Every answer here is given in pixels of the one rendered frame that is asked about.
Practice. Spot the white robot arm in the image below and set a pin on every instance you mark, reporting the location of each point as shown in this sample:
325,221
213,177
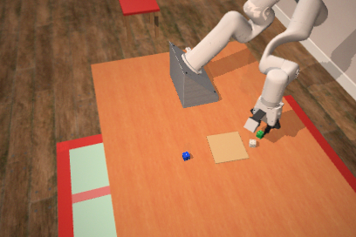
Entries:
280,72

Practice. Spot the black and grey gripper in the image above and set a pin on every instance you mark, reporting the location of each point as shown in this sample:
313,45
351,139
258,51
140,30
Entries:
272,116

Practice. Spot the white die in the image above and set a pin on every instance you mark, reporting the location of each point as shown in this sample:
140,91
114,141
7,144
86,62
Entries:
252,143

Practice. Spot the green die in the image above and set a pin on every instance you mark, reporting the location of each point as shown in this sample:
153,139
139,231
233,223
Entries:
260,134

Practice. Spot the tan mat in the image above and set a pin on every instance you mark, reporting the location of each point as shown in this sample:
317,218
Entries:
227,147

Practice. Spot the blue die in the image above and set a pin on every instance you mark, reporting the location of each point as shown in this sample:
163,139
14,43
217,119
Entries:
186,156

